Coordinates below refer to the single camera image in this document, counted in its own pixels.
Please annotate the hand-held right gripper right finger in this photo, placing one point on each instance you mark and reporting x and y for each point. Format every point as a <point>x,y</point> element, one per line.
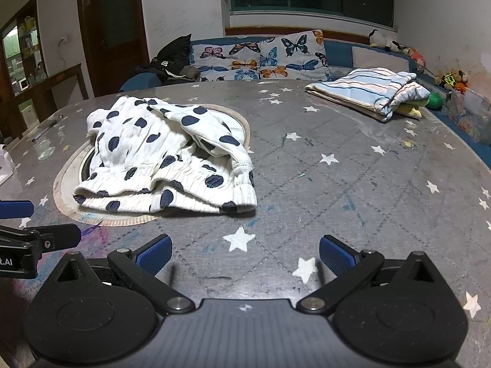
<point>337,257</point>

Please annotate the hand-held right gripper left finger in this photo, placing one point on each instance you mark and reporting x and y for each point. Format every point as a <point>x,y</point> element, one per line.
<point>155,256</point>

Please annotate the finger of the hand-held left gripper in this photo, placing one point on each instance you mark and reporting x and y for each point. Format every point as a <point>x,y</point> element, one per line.
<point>17,210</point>
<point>57,235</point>

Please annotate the white navy polka dot garment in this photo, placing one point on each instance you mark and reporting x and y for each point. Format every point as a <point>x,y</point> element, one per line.
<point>145,142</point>

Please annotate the pile of dark clothes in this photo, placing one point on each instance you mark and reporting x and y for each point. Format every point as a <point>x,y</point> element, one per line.
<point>168,61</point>

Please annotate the white plastic bag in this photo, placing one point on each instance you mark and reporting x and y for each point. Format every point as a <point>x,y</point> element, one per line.
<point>5,165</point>

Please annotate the grey star print table cover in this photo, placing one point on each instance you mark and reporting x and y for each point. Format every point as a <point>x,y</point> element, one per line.
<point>326,199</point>

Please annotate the round induction cooktop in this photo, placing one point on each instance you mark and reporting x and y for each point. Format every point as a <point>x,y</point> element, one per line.
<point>86,165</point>

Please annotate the clear pen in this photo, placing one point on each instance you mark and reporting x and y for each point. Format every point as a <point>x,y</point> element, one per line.
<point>46,129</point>

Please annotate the wooden console table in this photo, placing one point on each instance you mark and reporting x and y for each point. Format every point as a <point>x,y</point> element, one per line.
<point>57,80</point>

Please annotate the yellow green soft toy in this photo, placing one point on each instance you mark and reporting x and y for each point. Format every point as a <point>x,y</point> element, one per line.
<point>412,111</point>

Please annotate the wooden display cabinet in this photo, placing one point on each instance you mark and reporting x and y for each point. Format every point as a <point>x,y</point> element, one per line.
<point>23,46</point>

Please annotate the folded striped cloth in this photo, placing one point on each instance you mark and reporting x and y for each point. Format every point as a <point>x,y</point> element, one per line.
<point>364,88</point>

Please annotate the green ball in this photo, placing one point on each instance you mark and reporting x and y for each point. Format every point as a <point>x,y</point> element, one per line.
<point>435,101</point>

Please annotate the clear plastic container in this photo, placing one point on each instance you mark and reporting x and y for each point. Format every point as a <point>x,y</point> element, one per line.
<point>472,111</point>

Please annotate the blue sofa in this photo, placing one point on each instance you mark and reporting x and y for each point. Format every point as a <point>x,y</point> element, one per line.
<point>339,57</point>

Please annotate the white cushion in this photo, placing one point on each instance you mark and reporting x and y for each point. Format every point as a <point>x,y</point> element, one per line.
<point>379,59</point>

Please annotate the brown wooden door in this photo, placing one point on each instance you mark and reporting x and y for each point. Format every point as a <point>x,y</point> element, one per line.
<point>115,27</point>

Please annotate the row of plush toys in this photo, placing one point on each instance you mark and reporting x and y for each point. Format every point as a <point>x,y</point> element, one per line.
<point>379,40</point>

